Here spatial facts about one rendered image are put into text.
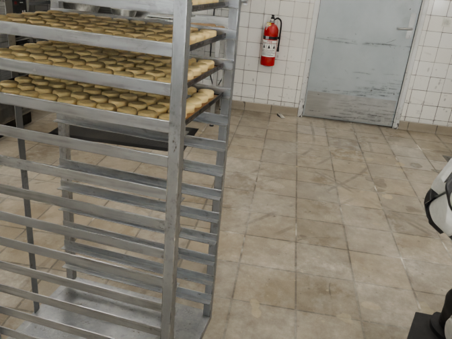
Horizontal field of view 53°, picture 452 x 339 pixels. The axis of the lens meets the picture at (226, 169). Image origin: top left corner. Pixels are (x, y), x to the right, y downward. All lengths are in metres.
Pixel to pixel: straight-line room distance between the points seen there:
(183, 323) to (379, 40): 3.96
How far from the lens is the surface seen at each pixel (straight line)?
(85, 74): 1.17
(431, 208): 1.30
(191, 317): 1.90
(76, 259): 1.42
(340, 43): 5.13
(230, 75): 1.47
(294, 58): 5.10
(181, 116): 1.06
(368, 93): 5.26
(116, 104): 1.26
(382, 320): 2.33
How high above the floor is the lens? 1.40
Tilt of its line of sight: 23 degrees down
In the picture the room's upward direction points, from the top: 5 degrees clockwise
